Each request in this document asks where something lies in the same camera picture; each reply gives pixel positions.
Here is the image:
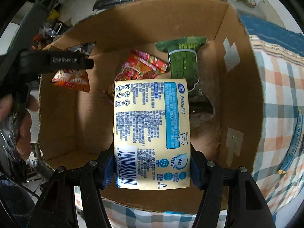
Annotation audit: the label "cream blue tissue pack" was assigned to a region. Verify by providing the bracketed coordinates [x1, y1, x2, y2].
[113, 79, 191, 190]

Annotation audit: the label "person's left hand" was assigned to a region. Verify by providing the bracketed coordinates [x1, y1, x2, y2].
[1, 94, 39, 162]

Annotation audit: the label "large cardboard box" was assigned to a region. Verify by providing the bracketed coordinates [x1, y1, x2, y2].
[38, 0, 263, 214]

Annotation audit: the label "orange white snack packet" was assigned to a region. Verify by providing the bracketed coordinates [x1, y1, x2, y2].
[51, 43, 95, 93]

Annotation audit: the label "plaid checked blanket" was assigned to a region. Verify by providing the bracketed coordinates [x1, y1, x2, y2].
[74, 14, 304, 228]

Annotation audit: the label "red snack packet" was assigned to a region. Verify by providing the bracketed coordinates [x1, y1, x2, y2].
[104, 49, 169, 99]

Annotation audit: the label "green snack packet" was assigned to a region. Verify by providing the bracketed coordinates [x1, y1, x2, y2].
[155, 36, 207, 98]

